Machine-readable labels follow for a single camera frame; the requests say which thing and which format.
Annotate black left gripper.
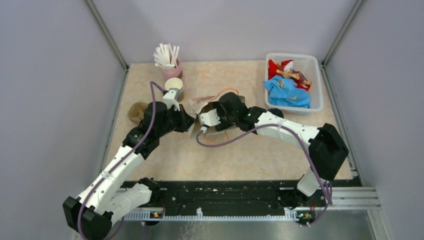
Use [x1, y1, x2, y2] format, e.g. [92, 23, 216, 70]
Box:
[156, 103, 196, 137]

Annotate cream paper takeout bag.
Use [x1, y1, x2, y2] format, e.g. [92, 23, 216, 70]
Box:
[188, 87, 246, 145]

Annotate brown pulp cup carrier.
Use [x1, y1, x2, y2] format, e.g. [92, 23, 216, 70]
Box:
[127, 102, 148, 125]

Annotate black cup lid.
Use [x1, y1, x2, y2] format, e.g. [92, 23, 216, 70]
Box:
[267, 108, 285, 119]

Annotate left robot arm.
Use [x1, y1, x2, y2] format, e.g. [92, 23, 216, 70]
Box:
[63, 101, 195, 240]

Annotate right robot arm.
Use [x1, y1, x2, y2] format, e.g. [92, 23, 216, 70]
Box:
[211, 92, 350, 206]

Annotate stack of brown paper cups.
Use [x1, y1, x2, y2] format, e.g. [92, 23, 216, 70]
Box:
[164, 77, 184, 102]

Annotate pink straw holder cup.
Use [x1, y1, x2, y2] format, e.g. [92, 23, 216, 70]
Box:
[161, 58, 184, 81]

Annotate blue cartoon cloth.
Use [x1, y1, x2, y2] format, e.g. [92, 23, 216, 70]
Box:
[262, 75, 311, 109]

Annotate white wrapped straws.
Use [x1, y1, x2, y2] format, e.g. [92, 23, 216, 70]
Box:
[153, 43, 180, 71]

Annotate red patterned cloth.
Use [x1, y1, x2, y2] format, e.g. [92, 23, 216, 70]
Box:
[267, 59, 312, 91]

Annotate white plastic basket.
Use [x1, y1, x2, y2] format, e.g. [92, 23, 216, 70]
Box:
[264, 53, 323, 115]

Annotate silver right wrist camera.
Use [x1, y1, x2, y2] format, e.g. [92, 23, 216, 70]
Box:
[198, 109, 221, 135]

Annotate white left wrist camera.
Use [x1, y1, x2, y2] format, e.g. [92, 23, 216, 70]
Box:
[162, 88, 181, 112]

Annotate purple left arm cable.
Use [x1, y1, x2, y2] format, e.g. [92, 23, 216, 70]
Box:
[77, 80, 167, 240]

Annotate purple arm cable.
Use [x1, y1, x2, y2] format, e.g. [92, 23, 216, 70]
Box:
[195, 123, 334, 228]
[77, 80, 167, 240]

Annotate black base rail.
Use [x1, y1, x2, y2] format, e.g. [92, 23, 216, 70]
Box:
[122, 179, 345, 218]

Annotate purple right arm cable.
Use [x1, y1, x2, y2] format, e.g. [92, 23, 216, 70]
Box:
[195, 123, 334, 228]

